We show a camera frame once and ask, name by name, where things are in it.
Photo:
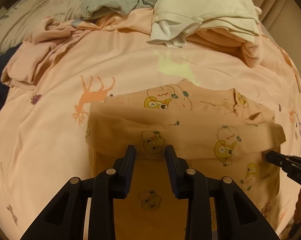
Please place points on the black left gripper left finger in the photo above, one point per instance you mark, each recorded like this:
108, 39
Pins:
65, 215

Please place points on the grey patterned pillow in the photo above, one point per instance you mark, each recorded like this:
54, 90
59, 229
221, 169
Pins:
20, 19

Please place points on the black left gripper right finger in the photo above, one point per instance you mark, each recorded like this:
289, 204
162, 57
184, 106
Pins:
236, 216

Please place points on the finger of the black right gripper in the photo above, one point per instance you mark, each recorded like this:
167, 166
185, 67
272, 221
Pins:
285, 162

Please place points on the pink folded garment under white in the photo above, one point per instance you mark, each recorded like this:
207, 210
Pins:
251, 52

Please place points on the beige curtain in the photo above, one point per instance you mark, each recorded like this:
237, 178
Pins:
279, 17

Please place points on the peach duck print garment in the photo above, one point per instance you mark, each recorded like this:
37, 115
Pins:
218, 132

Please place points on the pink animal print bedsheet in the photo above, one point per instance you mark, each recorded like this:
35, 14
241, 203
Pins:
43, 131

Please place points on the pink ribbed crumpled garment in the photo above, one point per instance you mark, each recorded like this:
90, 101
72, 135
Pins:
41, 49

